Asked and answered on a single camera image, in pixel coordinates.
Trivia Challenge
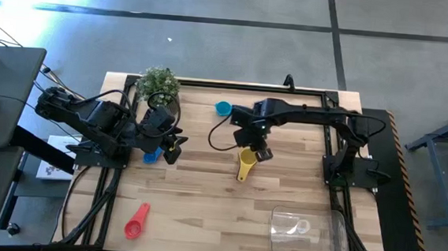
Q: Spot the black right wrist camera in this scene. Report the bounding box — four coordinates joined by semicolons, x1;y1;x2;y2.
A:
230;105;258;129

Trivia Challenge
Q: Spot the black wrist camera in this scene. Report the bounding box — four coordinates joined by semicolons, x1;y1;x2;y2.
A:
144;103;177;133
230;105;258;129

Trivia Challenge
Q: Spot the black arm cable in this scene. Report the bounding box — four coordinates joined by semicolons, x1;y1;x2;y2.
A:
69;85;184;139
207;114;245;154

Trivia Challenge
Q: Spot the black desk support beam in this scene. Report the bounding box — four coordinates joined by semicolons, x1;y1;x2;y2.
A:
6;124;80;175

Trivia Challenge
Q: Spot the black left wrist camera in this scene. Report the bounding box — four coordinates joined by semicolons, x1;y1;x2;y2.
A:
144;103;177;133

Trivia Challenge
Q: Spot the black round knob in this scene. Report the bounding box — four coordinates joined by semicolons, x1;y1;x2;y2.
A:
6;222;22;238

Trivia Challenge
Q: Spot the black aluminium table frame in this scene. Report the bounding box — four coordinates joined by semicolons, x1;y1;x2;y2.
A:
51;69;399;251

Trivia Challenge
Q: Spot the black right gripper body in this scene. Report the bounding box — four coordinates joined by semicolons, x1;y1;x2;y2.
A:
233;120;274;150

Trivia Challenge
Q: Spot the black camera mount hook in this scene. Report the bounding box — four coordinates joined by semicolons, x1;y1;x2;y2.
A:
282;73;297;92

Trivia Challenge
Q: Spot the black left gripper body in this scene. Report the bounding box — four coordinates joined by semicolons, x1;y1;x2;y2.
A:
144;125;177;157

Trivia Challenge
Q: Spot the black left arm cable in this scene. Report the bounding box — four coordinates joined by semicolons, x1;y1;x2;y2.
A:
69;85;184;139

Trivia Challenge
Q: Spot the light blue measuring cup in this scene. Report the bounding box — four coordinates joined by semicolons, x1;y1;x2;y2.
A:
214;99;233;118

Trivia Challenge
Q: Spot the green plant in ribbed pot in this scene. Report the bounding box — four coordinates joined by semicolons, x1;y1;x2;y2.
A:
133;64;185;120

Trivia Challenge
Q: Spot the clear plastic basket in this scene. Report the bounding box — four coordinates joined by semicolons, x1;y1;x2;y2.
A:
268;204;353;251

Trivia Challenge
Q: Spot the blue grey metal stand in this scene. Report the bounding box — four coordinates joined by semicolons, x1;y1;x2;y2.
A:
398;99;448;231

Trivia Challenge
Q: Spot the white booklet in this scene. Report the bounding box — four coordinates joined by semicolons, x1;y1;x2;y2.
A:
35;133;80;182

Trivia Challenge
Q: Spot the medium blue measuring cup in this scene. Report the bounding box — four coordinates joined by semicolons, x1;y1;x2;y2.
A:
142;145;164;166

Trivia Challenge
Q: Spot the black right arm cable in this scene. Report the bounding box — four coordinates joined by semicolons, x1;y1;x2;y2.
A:
207;114;245;154

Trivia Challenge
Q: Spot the red measuring cup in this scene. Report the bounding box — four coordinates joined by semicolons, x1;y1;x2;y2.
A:
123;201;151;242

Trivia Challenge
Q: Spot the black mat with hazard stripe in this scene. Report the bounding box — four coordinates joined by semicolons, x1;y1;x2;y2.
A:
351;107;444;251

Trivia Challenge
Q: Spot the yellow measuring cup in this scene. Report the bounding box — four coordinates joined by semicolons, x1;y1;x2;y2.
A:
235;145;259;183

